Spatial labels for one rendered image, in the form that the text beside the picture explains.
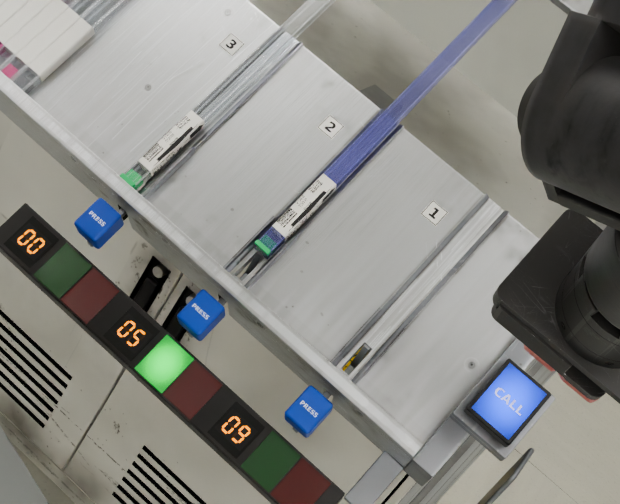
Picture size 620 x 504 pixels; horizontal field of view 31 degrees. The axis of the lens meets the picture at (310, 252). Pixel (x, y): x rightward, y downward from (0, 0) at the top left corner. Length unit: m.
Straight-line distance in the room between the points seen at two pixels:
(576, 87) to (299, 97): 0.51
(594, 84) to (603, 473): 1.98
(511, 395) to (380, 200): 0.19
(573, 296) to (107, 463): 1.01
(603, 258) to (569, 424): 1.94
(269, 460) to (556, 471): 1.48
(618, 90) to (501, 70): 2.39
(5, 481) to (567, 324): 0.43
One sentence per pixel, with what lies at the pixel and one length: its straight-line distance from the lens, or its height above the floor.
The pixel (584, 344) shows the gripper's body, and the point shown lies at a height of 0.97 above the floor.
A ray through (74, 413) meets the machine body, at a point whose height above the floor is 0.18.
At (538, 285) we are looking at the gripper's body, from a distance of 0.58.
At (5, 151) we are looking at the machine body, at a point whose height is 0.42.
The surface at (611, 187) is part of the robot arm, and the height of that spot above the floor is 1.07.
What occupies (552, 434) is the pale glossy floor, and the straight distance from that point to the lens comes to 2.37.
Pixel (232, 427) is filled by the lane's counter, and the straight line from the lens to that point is 0.86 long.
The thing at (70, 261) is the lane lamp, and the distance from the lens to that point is 0.90.
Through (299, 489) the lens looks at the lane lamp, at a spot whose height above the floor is 0.66.
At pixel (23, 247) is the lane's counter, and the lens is 0.91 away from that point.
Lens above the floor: 1.22
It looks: 31 degrees down
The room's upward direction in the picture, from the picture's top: 34 degrees clockwise
